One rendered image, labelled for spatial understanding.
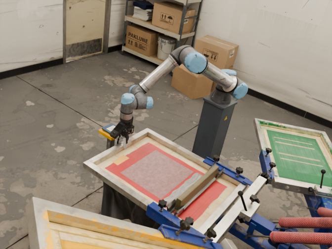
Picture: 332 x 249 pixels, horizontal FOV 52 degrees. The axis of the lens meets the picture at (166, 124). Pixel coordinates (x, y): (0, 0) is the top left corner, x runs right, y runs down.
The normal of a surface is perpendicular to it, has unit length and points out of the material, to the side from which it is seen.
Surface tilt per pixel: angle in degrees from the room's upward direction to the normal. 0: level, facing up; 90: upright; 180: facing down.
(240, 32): 90
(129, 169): 0
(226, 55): 88
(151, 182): 0
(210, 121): 90
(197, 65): 86
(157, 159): 0
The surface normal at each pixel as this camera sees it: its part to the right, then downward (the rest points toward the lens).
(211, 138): -0.67, 0.29
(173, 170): 0.16, -0.85
